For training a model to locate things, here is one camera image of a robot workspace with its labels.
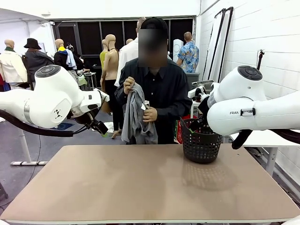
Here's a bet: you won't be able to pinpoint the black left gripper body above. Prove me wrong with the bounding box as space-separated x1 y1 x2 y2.
90 119 109 135

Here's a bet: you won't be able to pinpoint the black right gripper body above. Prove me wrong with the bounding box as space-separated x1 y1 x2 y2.
198 95 211 122

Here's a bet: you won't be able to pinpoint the grey training pants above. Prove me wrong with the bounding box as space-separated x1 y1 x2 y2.
121 82 159 145

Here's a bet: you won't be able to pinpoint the person's left forearm black sleeve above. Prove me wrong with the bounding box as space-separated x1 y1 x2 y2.
156 98 193 122

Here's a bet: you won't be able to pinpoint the person's right forearm black sleeve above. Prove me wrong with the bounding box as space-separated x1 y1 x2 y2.
114 83 128 107

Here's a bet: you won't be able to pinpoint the person's left hand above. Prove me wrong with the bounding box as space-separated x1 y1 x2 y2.
142 106 158 123

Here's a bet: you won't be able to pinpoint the person's right hand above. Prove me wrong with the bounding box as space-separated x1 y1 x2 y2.
123 76 136 95

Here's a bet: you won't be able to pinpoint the white cloth on floor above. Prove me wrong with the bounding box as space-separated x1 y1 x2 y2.
103 121 115 133

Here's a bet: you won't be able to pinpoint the red bag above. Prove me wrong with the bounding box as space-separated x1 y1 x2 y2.
175 114 199 144

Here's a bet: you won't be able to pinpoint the black perforated plastic basket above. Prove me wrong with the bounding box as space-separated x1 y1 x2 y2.
180 117 223 164

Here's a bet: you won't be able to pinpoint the grey metal tray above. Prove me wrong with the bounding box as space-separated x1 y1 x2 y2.
191 80 214 91

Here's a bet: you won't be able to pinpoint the grey bin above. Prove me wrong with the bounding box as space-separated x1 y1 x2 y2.
186 72 200 91

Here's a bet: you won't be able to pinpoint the person in black shirt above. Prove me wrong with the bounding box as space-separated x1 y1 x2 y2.
114 17 193 145

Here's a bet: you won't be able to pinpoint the small white table green cloth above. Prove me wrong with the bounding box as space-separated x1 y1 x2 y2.
78 71 97 91

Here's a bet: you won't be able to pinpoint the man in floral shirt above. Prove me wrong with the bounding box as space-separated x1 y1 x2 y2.
176 31 200 74

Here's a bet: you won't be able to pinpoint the white tall appliance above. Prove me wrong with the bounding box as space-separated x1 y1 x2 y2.
172 38 183 63

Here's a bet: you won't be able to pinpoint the bare beige mannequin black trousers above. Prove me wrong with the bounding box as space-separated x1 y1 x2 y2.
100 34 124 139

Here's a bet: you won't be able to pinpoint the white side table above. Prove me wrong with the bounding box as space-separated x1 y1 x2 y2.
229 133 300 176

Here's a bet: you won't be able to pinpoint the mannequin in yellow top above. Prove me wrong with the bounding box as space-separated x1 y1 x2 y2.
99 39 110 71

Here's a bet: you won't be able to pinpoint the black tripod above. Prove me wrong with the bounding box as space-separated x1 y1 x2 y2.
256 49 265 71

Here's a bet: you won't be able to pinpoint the light blue hanging shirt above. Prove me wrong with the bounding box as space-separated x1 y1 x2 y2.
65 48 77 70

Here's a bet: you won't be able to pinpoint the white side table banded foot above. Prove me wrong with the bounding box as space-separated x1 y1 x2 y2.
10 127 49 166

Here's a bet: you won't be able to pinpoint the mannequin in white shirt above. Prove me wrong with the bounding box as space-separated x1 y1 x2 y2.
114 16 147 87

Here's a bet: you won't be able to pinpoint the mannequin with yellow collar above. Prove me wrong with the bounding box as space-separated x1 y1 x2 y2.
53 38 84 78

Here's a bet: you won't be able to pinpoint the mannequin in dark jacket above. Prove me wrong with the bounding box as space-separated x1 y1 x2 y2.
22 48 55 91

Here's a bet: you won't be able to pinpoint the person's black cap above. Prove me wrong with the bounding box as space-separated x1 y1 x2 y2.
140 17 168 31

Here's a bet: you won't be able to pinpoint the black bucket hat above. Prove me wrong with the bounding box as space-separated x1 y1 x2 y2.
23 38 42 50

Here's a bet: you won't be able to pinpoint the mannequin in white coat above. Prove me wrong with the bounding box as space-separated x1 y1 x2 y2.
0 39 28 90

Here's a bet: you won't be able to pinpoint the white right wrist camera assembly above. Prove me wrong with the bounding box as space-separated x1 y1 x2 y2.
187 86 210 102

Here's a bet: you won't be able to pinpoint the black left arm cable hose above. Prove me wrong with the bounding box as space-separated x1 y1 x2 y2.
0 109 75 138

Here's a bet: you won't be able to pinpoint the white panel black frame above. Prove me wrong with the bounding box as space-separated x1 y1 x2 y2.
217 6 234 83
202 8 226 82

